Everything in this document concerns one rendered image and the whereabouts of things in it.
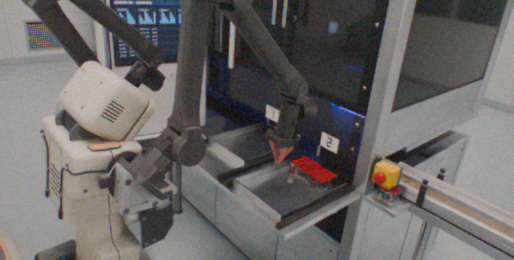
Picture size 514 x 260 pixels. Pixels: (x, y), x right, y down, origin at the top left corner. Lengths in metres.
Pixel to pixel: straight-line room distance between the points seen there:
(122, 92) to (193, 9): 0.27
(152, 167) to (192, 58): 0.26
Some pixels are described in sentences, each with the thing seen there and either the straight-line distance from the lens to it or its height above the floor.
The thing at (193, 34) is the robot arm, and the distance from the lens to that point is 0.86.
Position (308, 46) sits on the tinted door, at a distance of 1.52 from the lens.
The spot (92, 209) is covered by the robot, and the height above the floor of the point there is 1.04.
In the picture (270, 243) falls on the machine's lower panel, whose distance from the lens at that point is 2.06.
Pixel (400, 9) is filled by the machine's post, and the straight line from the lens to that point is 1.28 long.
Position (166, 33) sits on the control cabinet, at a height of 1.31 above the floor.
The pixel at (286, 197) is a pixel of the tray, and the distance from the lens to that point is 1.40.
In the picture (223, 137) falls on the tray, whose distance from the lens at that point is 1.76.
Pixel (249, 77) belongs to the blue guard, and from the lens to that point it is 1.81.
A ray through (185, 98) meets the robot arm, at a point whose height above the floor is 1.36.
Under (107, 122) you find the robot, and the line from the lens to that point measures 0.97.
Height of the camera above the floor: 1.68
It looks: 23 degrees down
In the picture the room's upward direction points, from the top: 5 degrees clockwise
